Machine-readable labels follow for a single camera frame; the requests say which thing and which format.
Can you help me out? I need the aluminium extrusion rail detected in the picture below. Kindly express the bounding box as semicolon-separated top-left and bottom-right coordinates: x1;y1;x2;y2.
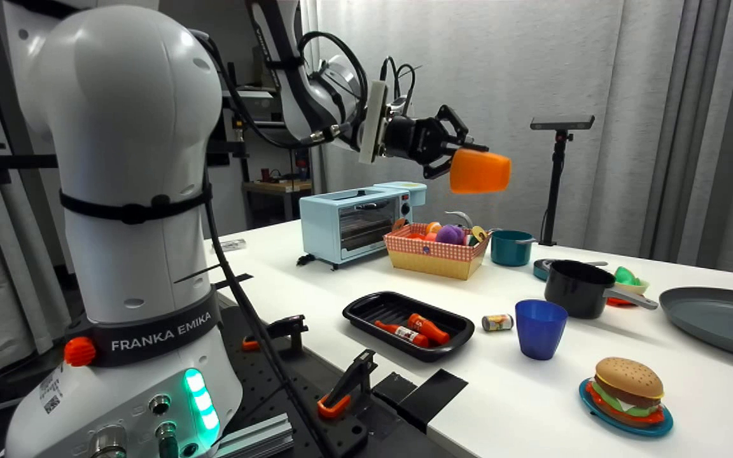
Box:
212;413;299;458

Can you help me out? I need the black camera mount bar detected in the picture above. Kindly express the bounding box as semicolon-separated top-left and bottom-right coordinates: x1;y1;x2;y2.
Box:
0;139;62;190

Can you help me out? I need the red checkered cardboard basket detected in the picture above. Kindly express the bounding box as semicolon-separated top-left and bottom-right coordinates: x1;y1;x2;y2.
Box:
382;218;495;283

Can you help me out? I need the black tripod stand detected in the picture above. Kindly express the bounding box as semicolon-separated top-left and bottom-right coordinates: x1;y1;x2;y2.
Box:
528;115;598;250

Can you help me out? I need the teal toy pot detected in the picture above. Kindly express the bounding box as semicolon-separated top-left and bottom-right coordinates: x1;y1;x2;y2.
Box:
489;226;537;269

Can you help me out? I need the large grey tray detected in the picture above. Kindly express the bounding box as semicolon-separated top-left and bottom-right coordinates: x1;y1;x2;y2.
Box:
657;286;733;367

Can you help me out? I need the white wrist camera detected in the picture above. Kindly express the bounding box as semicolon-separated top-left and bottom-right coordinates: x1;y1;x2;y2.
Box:
359;79;394;165

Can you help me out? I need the orange handled black clamp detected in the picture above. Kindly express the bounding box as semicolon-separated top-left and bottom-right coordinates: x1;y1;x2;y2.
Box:
317;347;379;426
242;314;312;356

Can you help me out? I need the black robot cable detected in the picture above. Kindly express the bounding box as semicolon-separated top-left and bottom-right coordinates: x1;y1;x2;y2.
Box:
200;32;338;458

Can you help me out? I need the toy burger stack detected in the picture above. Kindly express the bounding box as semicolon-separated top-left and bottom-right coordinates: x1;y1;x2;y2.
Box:
578;377;678;439

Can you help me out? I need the black tape strip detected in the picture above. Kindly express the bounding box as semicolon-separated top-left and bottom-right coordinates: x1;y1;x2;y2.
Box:
212;269;256;292

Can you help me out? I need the orange plastic cup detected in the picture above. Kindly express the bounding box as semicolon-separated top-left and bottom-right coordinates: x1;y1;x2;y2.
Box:
448;148;514;197

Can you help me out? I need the blue plastic cup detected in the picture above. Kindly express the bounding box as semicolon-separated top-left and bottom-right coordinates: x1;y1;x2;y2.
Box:
514;297;571;363

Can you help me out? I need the background storage shelf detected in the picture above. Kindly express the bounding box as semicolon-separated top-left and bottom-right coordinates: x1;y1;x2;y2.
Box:
221;40;317;228

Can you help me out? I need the purple plush vegetable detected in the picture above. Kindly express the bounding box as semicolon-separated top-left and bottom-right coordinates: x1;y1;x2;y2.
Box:
435;221;468;250

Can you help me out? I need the black ribbed plastic tray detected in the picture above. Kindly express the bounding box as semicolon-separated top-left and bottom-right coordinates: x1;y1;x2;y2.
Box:
338;291;478;363

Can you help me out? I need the light blue toy oven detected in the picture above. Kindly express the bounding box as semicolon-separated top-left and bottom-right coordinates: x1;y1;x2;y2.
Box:
299;177;431;269

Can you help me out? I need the green toy food piece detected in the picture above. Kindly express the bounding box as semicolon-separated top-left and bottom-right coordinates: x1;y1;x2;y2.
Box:
611;264;651;296

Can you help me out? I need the black pot grey handle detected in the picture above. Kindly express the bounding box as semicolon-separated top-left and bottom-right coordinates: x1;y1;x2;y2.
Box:
543;260;660;321

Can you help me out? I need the plain toy ketchup bottle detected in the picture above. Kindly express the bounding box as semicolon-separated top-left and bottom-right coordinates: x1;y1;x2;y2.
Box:
406;311;453;347

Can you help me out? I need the red plush vegetable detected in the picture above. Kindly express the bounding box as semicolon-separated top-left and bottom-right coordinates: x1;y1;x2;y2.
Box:
402;221;441;244

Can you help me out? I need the black perforated breadboard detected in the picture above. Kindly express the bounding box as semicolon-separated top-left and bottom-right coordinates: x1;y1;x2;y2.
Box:
212;296;478;458

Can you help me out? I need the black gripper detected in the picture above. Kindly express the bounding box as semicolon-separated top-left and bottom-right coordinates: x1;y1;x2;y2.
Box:
382;102;495;181

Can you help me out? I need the small toy food can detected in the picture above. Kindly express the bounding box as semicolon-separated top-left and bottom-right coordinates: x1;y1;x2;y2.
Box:
478;311;517;335

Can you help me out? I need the toy hamburger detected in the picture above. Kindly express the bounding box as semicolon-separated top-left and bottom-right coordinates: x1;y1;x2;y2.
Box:
590;353;667;427

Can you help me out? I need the red ketchup bottle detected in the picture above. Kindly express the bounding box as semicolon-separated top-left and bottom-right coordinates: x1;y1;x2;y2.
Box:
372;319;431;352

